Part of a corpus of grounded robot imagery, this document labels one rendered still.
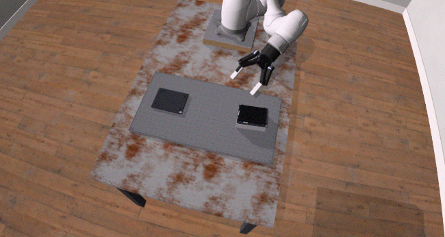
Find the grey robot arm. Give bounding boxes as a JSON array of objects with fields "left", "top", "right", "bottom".
[{"left": 213, "top": 0, "right": 309, "bottom": 54}]

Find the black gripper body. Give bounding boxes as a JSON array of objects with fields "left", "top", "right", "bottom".
[{"left": 257, "top": 43, "right": 280, "bottom": 68}]

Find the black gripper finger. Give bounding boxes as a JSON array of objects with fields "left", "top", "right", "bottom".
[
  {"left": 230, "top": 50, "right": 265, "bottom": 80},
  {"left": 250, "top": 63, "right": 275, "bottom": 96}
]

